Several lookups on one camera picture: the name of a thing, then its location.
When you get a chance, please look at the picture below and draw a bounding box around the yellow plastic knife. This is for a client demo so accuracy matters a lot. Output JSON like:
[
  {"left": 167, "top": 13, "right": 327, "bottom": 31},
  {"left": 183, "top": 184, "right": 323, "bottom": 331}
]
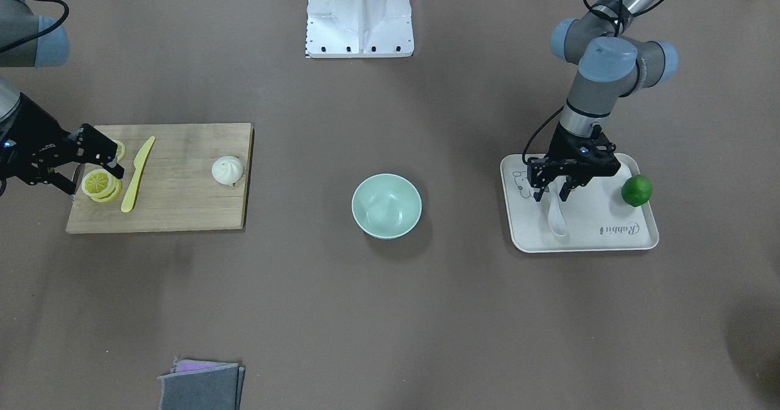
[{"left": 120, "top": 136, "right": 156, "bottom": 213}]

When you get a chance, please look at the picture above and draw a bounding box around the wooden cutting board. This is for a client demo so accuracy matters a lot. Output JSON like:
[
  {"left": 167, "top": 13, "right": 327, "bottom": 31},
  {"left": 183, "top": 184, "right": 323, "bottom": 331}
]
[{"left": 66, "top": 123, "right": 254, "bottom": 233}]

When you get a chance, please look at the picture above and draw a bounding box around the cream rabbit tray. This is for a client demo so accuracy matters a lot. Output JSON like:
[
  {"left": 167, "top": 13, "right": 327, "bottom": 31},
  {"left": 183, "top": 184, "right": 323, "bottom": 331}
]
[{"left": 500, "top": 154, "right": 659, "bottom": 253}]

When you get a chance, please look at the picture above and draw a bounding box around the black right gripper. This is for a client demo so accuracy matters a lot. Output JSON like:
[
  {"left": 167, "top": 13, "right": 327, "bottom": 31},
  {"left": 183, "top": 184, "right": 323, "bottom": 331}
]
[{"left": 1, "top": 93, "right": 125, "bottom": 196}]

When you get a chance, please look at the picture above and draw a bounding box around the white steamed bun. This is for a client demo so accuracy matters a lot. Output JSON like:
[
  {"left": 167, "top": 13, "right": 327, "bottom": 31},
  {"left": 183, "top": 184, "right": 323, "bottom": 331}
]
[{"left": 211, "top": 157, "right": 244, "bottom": 187}]

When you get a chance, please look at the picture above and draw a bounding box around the grey folded cloth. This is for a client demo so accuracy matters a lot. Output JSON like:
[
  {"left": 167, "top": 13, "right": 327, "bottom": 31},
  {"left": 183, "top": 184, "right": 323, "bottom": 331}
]
[{"left": 158, "top": 358, "right": 246, "bottom": 409}]

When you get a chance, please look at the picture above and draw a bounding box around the white ceramic spoon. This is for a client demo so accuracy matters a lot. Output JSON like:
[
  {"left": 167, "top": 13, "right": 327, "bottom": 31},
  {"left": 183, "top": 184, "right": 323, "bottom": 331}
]
[{"left": 548, "top": 182, "right": 568, "bottom": 238}]

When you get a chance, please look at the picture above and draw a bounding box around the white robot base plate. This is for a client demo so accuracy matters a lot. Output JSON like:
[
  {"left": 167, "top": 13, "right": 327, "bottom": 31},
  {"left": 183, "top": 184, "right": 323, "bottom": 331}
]
[{"left": 305, "top": 0, "right": 415, "bottom": 58}]

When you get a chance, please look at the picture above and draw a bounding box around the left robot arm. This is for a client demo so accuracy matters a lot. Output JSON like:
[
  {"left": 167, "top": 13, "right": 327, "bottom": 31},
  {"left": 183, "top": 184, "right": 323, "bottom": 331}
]
[{"left": 523, "top": 0, "right": 679, "bottom": 201}]

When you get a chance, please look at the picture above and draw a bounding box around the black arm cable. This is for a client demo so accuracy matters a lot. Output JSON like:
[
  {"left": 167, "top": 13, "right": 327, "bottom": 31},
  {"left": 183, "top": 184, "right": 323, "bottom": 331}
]
[{"left": 523, "top": 105, "right": 565, "bottom": 167}]

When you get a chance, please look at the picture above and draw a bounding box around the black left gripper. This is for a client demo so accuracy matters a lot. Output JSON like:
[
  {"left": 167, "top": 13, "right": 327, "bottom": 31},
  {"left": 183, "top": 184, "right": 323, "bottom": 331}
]
[{"left": 527, "top": 123, "right": 621, "bottom": 202}]

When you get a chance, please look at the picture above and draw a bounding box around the lemon slice underneath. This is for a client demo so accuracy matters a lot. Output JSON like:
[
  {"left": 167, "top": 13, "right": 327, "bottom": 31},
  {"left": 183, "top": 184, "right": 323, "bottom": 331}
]
[{"left": 90, "top": 178, "right": 122, "bottom": 203}]

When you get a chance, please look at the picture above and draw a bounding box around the lemon slice upper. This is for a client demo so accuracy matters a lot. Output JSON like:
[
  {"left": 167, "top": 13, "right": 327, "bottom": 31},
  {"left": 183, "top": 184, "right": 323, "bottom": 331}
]
[{"left": 81, "top": 168, "right": 121, "bottom": 199}]

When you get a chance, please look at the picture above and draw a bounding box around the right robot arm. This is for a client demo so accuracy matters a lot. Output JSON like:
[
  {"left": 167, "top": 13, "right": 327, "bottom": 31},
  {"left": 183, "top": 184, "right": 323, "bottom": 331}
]
[{"left": 1, "top": 0, "right": 124, "bottom": 194}]

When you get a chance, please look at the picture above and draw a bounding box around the green lime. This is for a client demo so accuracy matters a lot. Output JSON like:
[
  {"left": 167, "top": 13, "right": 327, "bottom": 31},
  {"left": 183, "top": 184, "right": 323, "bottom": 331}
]
[{"left": 620, "top": 174, "right": 654, "bottom": 207}]

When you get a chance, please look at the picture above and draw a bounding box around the mint green bowl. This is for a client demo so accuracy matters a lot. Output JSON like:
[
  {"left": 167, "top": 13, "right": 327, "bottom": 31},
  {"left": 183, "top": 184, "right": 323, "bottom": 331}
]
[{"left": 351, "top": 173, "right": 423, "bottom": 240}]

